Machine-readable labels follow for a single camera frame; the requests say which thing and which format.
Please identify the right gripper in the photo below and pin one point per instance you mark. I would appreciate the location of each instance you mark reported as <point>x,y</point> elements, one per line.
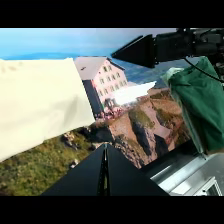
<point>173,45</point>

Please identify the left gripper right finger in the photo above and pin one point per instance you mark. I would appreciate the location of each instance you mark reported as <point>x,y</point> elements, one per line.
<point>130,176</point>

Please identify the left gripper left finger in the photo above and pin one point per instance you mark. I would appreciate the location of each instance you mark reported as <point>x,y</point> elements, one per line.
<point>83,176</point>

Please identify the cream shirt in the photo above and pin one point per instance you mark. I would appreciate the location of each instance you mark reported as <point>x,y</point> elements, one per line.
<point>40,103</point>

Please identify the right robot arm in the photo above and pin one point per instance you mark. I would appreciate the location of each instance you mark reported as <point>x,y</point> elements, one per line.
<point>211,43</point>

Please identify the dark green garment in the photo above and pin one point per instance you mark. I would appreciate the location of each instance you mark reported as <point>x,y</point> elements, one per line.
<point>200,106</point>

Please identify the silver frame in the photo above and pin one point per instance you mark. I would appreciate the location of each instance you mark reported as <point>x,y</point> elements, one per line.
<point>190,176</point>

